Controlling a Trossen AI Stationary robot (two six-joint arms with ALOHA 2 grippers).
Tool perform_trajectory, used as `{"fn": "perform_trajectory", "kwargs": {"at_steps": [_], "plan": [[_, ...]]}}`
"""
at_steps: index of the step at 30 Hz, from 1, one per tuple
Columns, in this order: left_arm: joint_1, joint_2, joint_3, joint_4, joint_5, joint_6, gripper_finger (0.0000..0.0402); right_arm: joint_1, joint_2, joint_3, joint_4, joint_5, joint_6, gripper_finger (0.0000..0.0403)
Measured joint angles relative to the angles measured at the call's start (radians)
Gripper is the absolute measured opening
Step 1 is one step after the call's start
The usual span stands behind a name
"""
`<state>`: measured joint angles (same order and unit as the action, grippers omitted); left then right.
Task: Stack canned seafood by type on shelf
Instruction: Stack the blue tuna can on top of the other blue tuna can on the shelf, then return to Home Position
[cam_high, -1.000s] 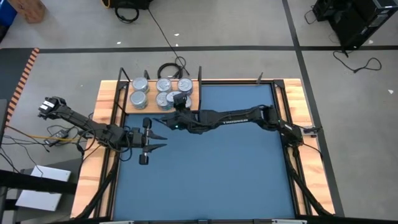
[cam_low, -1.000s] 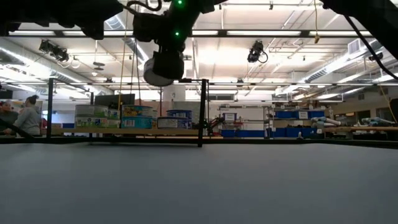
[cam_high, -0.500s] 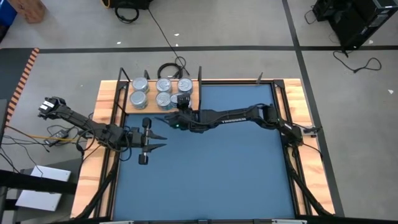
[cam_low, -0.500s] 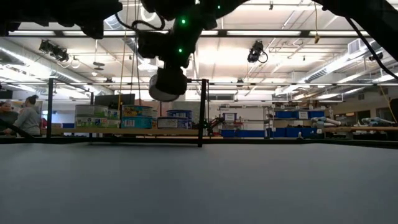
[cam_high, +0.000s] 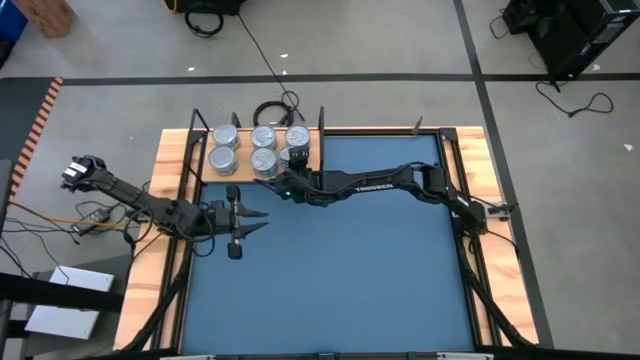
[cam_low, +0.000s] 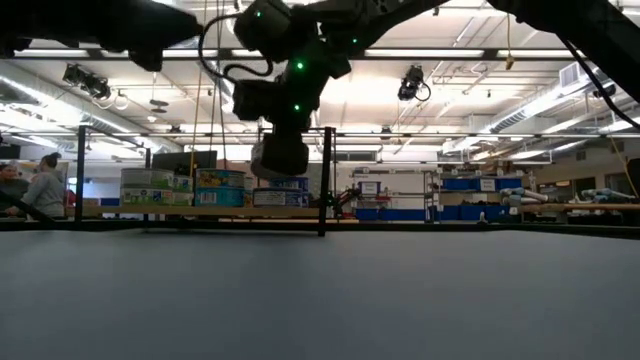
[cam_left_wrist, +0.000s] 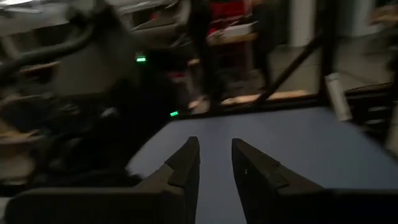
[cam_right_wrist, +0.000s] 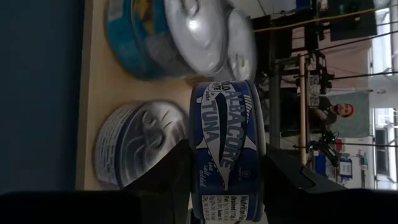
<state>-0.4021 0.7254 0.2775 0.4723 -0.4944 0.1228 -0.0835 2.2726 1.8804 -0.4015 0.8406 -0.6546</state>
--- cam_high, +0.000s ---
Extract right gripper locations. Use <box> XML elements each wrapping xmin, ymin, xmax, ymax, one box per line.
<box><xmin>254</xmin><ymin>168</ymin><xmax>324</xmax><ymax>207</ymax></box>

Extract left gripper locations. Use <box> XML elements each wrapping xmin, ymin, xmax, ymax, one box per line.
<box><xmin>223</xmin><ymin>184</ymin><xmax>270</xmax><ymax>260</ymax></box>

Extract teal yellowfin tuna can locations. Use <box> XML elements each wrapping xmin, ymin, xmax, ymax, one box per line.
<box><xmin>249</xmin><ymin>124</ymin><xmax>279</xmax><ymax>151</ymax></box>
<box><xmin>249</xmin><ymin>147</ymin><xmax>280</xmax><ymax>180</ymax></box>

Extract green white tuna can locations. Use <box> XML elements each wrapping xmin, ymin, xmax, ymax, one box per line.
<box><xmin>207</xmin><ymin>144</ymin><xmax>239</xmax><ymax>177</ymax></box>
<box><xmin>211</xmin><ymin>123</ymin><xmax>241</xmax><ymax>150</ymax></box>

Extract light wooden shelf board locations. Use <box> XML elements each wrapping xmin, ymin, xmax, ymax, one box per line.
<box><xmin>202</xmin><ymin>128</ymin><xmax>320</xmax><ymax>183</ymax></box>

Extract blue table mat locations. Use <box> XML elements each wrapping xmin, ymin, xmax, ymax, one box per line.
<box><xmin>180</xmin><ymin>133</ymin><xmax>475</xmax><ymax>354</ymax></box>

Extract black bag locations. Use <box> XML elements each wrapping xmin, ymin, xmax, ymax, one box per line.
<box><xmin>174</xmin><ymin>0</ymin><xmax>247</xmax><ymax>16</ymax></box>

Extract white flat panel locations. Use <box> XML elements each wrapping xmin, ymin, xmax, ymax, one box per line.
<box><xmin>23</xmin><ymin>264</ymin><xmax>116</xmax><ymax>341</ymax></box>

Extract black metal beam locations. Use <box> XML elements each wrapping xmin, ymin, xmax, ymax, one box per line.
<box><xmin>0</xmin><ymin>272</ymin><xmax>125</xmax><ymax>314</ymax></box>

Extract black computer case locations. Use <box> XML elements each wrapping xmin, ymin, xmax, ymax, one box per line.
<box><xmin>529</xmin><ymin>0</ymin><xmax>640</xmax><ymax>81</ymax></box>
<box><xmin>502</xmin><ymin>0</ymin><xmax>539</xmax><ymax>34</ymax></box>

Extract blue plastic bin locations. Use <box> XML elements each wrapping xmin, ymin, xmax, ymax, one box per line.
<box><xmin>0</xmin><ymin>0</ymin><xmax>29</xmax><ymax>42</ymax></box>

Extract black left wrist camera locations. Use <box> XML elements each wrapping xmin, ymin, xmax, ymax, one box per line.
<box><xmin>205</xmin><ymin>199</ymin><xmax>229</xmax><ymax>234</ymax></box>

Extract black metal shelf frame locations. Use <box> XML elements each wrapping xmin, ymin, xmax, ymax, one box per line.
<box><xmin>185</xmin><ymin>105</ymin><xmax>326</xmax><ymax>186</ymax></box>

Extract black cable coil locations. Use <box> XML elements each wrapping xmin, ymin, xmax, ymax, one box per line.
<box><xmin>252</xmin><ymin>99</ymin><xmax>296</xmax><ymax>129</ymax></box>

